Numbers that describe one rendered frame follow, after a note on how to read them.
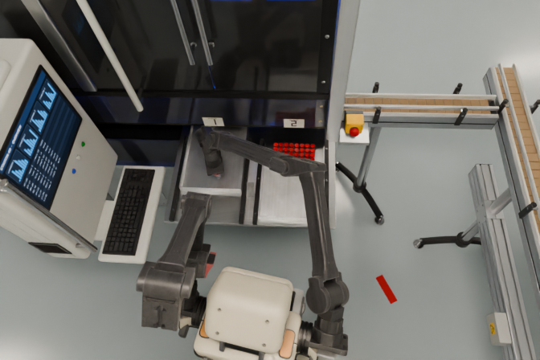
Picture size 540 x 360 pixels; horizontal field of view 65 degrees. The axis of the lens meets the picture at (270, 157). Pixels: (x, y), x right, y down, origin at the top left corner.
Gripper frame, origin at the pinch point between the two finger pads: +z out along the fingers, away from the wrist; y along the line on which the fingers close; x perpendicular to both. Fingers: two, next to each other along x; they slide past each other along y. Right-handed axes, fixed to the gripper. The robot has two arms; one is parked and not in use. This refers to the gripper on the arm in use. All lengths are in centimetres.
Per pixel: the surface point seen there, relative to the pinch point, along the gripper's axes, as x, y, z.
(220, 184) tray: -0.5, -2.8, 5.8
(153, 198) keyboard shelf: 30.2, 0.7, 14.5
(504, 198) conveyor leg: -122, -28, 20
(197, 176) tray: 8.9, 3.1, 6.2
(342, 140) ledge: -56, 7, 5
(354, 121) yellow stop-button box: -59, 6, -11
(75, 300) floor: 98, -15, 97
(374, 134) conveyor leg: -77, 16, 19
